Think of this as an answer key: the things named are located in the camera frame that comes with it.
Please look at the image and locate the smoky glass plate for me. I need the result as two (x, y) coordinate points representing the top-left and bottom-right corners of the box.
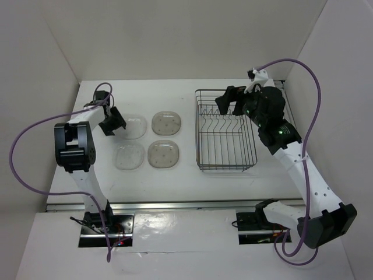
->
(152, 111), (181, 136)
(147, 140), (180, 169)

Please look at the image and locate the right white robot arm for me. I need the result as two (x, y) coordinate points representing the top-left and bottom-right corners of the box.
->
(215, 84), (357, 249)

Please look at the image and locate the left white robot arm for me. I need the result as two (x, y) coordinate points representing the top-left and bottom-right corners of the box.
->
(54, 101), (126, 233)

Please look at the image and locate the smoky glass plate near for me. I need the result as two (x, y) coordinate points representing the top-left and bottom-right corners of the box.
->
(147, 140), (180, 169)

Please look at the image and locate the grey wire dish rack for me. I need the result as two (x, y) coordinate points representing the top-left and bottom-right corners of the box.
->
(195, 89), (258, 173)

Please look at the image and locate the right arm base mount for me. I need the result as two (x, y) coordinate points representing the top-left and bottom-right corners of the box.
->
(231, 199), (287, 245)

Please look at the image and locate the smoky glass plate far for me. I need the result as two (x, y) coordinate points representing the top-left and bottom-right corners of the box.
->
(152, 111), (181, 136)

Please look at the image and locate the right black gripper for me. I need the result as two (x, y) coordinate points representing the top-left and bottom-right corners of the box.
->
(214, 82), (266, 127)

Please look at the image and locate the clear glass plate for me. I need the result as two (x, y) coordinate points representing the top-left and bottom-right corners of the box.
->
(113, 143), (145, 171)
(121, 115), (147, 140)

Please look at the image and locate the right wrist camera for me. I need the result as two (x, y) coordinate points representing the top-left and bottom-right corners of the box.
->
(245, 68), (269, 93)

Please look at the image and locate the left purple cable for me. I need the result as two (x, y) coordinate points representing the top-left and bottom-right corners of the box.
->
(9, 82), (123, 263)

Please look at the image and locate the aluminium rail front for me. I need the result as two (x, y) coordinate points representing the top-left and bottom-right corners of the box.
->
(45, 199), (304, 213)

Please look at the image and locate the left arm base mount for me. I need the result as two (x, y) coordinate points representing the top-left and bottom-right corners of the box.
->
(71, 211), (135, 249)

